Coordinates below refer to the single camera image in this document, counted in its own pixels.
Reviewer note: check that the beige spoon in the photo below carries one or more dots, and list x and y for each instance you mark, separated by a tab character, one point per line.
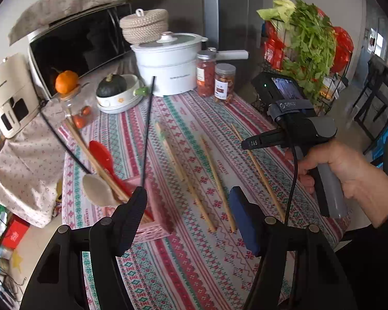
95	189

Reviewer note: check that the pale green lettuce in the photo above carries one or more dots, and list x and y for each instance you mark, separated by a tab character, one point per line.
278	9

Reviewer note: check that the grey refrigerator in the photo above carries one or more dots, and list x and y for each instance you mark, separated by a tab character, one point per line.
232	22

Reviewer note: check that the small tangerine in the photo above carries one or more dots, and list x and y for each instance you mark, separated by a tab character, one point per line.
80	122
86	111

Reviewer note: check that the cream air fryer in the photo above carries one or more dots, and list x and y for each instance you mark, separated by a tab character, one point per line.
9	90

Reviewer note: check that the short snack jar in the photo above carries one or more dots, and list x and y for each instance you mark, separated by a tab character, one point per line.
224	85

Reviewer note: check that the leafy green herbs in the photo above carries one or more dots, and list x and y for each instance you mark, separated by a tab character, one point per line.
310	48

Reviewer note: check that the pink plastic basket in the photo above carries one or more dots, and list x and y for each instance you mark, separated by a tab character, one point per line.
161	213

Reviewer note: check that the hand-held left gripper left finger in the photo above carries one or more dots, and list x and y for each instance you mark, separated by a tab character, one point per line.
132	219

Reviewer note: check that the woven basket with lid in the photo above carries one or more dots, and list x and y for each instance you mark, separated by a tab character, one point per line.
145	27

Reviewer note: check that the person's right forearm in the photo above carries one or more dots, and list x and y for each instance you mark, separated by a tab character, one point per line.
381	264

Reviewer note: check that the striped patterned tablecloth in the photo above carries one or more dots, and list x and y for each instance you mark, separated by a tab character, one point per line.
187	271

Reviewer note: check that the tall red snack jar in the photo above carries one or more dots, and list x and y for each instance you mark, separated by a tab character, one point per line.
206	77

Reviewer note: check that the red spoon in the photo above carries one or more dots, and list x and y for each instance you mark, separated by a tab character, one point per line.
100	155

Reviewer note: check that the white electric pot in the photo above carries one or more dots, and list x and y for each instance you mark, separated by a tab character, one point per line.
168	67

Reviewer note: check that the person's right hand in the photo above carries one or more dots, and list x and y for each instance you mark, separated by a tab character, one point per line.
352	174

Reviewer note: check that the red box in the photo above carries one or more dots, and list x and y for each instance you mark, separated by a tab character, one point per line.
14	232

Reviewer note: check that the black chair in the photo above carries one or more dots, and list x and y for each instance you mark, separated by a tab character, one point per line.
381	87

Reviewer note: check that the green pumpkin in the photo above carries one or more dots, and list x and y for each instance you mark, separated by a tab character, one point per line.
111	87

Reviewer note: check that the floral cloth cover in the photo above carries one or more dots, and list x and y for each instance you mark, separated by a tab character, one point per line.
71	3

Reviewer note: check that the red snack packet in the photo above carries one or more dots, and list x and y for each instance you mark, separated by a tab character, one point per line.
274	50
342	48

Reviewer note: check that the large orange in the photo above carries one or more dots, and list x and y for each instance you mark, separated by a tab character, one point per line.
66	82

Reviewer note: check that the black microwave oven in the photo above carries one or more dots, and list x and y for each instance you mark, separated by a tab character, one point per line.
77	48

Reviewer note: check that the blue box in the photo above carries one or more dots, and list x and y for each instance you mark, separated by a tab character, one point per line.
386	145

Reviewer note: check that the yellow star floor sticker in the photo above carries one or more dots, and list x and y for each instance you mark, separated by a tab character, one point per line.
16	258

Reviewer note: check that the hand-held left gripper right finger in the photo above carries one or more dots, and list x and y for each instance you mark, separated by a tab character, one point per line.
245	222

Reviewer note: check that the wooden chopstick with green mark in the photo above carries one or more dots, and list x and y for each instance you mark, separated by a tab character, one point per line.
171	155

